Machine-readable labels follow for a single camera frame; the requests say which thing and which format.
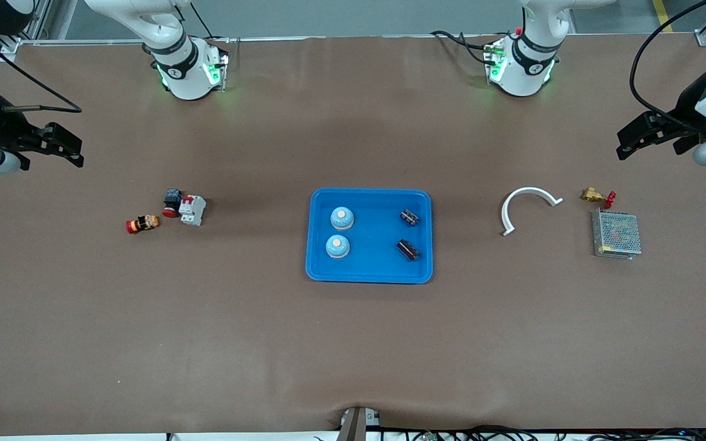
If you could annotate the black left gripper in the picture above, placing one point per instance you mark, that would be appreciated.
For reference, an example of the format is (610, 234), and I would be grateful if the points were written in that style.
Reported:
(687, 103)

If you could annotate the aluminium camera post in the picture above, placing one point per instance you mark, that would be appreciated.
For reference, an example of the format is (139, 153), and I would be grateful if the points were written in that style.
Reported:
(353, 425)

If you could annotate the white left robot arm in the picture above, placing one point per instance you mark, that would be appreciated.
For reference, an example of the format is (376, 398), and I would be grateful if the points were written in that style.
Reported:
(521, 76)

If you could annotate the blue bell beige base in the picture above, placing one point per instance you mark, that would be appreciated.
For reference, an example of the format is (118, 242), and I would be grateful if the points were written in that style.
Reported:
(342, 218)
(337, 246)

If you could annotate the yellow floor tape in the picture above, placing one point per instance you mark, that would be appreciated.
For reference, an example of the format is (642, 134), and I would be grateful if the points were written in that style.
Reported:
(662, 15)

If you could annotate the white red circuit breaker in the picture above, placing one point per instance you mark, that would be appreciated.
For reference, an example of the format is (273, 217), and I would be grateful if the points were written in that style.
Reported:
(192, 210)

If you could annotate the large dark electrolytic capacitor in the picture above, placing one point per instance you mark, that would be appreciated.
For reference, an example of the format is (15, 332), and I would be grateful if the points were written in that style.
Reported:
(407, 250)

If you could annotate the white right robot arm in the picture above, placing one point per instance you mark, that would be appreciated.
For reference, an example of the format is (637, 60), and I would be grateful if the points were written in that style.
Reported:
(184, 76)

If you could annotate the red orange push button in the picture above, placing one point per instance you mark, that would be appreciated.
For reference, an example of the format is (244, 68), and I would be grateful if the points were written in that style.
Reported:
(142, 224)

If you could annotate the blue plastic tray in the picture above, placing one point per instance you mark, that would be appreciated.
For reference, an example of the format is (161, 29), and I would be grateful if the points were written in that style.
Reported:
(371, 236)

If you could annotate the perforated metal power supply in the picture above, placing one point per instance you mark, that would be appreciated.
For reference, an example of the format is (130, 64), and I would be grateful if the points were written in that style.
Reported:
(616, 234)

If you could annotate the white curved bracket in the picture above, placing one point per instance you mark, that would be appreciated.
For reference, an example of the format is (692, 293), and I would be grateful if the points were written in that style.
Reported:
(531, 189)

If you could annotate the small dark electrolytic capacitor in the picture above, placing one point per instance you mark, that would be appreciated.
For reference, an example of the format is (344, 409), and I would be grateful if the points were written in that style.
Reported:
(409, 216)

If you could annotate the brown table mat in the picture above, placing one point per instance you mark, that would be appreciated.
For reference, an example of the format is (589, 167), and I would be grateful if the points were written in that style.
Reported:
(353, 343)

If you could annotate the red emergency stop switch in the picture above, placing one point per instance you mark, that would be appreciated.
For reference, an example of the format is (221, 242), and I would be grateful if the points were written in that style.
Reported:
(172, 202)

